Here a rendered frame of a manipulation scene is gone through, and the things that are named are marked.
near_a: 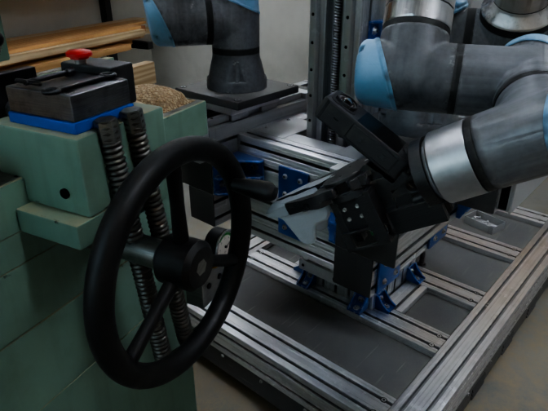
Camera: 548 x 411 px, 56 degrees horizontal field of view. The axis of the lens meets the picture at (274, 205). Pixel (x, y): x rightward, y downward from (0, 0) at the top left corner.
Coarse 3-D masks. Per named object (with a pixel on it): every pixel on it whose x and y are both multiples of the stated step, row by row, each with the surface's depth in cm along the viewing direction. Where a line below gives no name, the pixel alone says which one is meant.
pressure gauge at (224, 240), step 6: (216, 228) 91; (222, 228) 91; (210, 234) 90; (216, 234) 89; (222, 234) 89; (228, 234) 91; (210, 240) 89; (216, 240) 89; (222, 240) 90; (228, 240) 92; (210, 246) 89; (216, 246) 88; (222, 246) 90; (228, 246) 92; (216, 252) 88; (222, 252) 91
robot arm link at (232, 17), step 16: (208, 0) 117; (224, 0) 116; (240, 0) 116; (256, 0) 119; (208, 16) 116; (224, 16) 117; (240, 16) 118; (256, 16) 121; (208, 32) 118; (224, 32) 119; (240, 32) 119; (256, 32) 122; (224, 48) 121; (240, 48) 121
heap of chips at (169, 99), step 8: (136, 88) 85; (144, 88) 84; (152, 88) 84; (160, 88) 84; (168, 88) 85; (136, 96) 83; (144, 96) 83; (152, 96) 83; (160, 96) 83; (168, 96) 83; (176, 96) 84; (184, 96) 86; (152, 104) 82; (160, 104) 82; (168, 104) 82; (176, 104) 84; (184, 104) 85
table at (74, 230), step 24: (168, 120) 80; (192, 120) 85; (0, 192) 56; (24, 192) 59; (0, 216) 57; (24, 216) 58; (48, 216) 56; (72, 216) 56; (96, 216) 57; (0, 240) 57; (72, 240) 55
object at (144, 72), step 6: (138, 66) 94; (144, 66) 95; (150, 66) 96; (138, 72) 94; (144, 72) 95; (150, 72) 97; (138, 78) 94; (144, 78) 96; (150, 78) 97; (138, 84) 94
